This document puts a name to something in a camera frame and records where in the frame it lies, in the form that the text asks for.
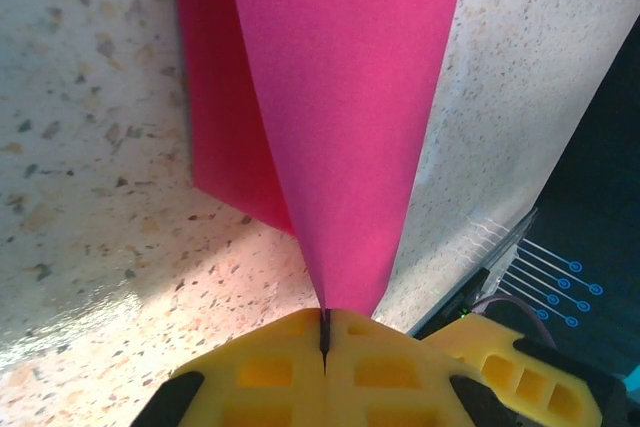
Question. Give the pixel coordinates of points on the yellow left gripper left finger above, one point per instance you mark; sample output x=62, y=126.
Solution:
x=220, y=397

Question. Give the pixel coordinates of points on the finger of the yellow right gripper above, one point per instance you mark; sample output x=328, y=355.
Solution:
x=480, y=342

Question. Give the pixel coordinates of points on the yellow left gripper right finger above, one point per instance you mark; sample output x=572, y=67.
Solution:
x=340, y=347

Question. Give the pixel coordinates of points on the pink paper sheet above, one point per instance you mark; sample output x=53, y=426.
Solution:
x=340, y=97

